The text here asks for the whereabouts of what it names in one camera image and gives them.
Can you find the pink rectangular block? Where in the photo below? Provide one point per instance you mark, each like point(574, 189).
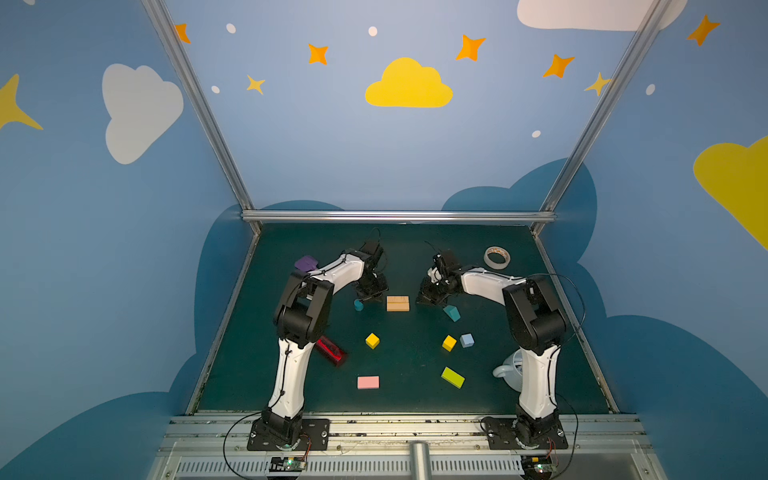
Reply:
point(368, 382)

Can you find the left circuit board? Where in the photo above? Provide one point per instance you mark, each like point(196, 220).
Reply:
point(282, 466)

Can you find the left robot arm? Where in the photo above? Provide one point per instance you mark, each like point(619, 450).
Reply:
point(301, 319)

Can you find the light blue mug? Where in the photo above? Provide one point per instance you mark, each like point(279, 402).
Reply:
point(511, 371)

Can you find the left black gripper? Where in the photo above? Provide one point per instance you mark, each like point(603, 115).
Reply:
point(371, 285)

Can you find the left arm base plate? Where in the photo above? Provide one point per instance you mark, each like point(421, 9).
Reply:
point(315, 435)

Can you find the yellow cube block left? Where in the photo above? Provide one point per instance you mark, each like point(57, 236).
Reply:
point(372, 341)

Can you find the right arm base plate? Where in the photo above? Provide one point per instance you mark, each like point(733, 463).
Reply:
point(503, 434)

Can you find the grey camera pole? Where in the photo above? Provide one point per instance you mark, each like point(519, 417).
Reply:
point(420, 461)

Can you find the teal house-shaped block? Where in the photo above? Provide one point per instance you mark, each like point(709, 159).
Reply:
point(452, 312)

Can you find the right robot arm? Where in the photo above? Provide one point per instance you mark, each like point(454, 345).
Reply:
point(537, 325)

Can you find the yellow cube block right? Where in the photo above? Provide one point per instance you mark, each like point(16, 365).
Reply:
point(449, 343)

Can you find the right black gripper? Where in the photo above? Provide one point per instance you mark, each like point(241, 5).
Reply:
point(433, 291)

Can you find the circuit board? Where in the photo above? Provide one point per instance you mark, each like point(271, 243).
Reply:
point(282, 466)
point(537, 468)

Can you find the right circuit board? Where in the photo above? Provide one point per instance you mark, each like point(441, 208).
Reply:
point(537, 468)

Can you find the lime green rectangular block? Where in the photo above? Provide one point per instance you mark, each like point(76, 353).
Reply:
point(453, 378)

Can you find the aluminium cage frame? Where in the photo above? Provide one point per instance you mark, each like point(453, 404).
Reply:
point(640, 44)

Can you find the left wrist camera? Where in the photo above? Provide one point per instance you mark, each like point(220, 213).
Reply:
point(371, 252)

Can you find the white tape roll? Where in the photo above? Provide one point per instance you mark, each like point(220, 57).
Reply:
point(496, 257)

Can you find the aluminium front rail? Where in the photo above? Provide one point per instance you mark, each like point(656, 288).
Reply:
point(376, 446)

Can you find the yellow cube block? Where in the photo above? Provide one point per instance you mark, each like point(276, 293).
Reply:
point(372, 341)
point(449, 343)

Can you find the light blue cube block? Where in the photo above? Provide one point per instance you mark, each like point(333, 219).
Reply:
point(467, 340)

